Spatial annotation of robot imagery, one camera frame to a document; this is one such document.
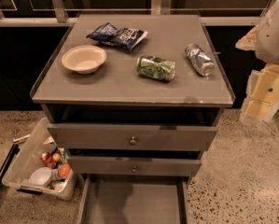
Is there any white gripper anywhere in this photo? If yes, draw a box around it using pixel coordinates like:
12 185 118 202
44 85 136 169
235 0 279 124

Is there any green soda can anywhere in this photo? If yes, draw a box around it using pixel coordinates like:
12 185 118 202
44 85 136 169
136 55 175 82

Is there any silver blue soda can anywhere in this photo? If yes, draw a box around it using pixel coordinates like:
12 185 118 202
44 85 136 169
185 43 215 77

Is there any grey drawer cabinet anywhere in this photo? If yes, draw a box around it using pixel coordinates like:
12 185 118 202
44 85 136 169
30 13 236 179

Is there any grey middle drawer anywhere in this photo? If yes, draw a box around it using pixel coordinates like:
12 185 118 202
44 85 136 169
68 156 202 176

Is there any grey drawer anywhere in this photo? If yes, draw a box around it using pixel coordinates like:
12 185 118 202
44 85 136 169
48 123 217 151
77 175 189 224
68 156 202 176

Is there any grey bottom drawer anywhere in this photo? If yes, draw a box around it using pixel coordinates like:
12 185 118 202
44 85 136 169
77 175 189 224

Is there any grey top drawer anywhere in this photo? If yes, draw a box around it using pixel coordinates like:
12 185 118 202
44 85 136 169
48 123 217 151

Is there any metal window railing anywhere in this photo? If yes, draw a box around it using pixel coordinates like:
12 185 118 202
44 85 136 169
0 0 279 28

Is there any blue chip bag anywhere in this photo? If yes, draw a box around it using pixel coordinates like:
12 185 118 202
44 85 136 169
87 22 147 51

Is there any white paper bowl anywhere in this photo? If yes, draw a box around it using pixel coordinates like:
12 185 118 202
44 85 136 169
62 45 107 75

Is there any orange fruit in bin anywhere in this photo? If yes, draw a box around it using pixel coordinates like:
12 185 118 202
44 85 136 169
58 163 71 179

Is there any red snack packet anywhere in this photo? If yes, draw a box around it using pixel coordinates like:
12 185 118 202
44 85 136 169
41 152 57 169

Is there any clear plastic storage bin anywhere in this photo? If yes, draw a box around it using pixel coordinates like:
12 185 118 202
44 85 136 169
2 118 77 201

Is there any white cup in bin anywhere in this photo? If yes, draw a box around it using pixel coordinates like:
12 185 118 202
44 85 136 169
29 167 51 187

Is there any black bar on floor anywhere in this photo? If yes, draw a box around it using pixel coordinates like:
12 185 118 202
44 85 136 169
0 144 19 184

